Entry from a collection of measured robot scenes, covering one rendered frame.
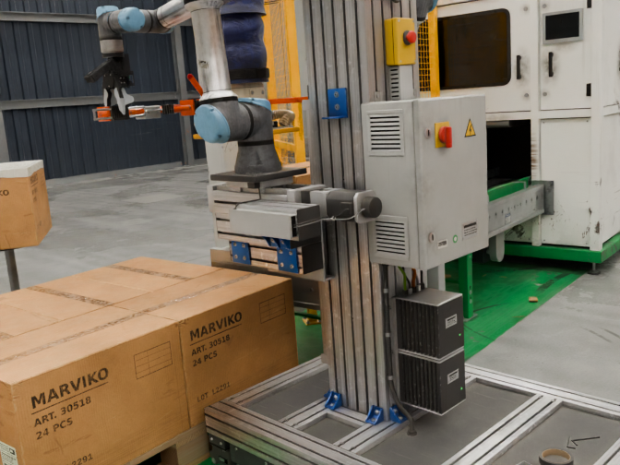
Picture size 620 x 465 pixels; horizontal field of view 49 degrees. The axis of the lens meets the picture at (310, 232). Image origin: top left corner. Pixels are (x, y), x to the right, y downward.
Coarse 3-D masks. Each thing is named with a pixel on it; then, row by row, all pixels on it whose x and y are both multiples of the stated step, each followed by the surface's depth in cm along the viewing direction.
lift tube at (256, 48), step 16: (224, 16) 262; (240, 16) 262; (256, 16) 266; (224, 32) 263; (240, 32) 262; (256, 32) 266; (240, 48) 264; (256, 48) 267; (240, 64) 265; (256, 64) 267; (240, 80) 266; (256, 80) 268
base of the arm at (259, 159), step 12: (240, 144) 213; (252, 144) 210; (264, 144) 211; (240, 156) 213; (252, 156) 211; (264, 156) 211; (276, 156) 214; (240, 168) 212; (252, 168) 210; (264, 168) 211; (276, 168) 213
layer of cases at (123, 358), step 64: (0, 320) 247; (64, 320) 241; (128, 320) 235; (192, 320) 236; (256, 320) 261; (0, 384) 190; (64, 384) 199; (128, 384) 217; (192, 384) 238; (0, 448) 199; (64, 448) 200; (128, 448) 218
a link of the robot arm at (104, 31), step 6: (102, 6) 227; (108, 6) 227; (114, 6) 228; (102, 12) 227; (108, 12) 227; (96, 18) 229; (102, 18) 227; (102, 24) 227; (102, 30) 228; (108, 30) 228; (102, 36) 229; (108, 36) 228; (114, 36) 229; (120, 36) 231
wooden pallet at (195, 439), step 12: (192, 432) 239; (204, 432) 244; (168, 444) 231; (180, 444) 235; (192, 444) 240; (204, 444) 244; (144, 456) 223; (168, 456) 238; (180, 456) 236; (192, 456) 240; (204, 456) 244
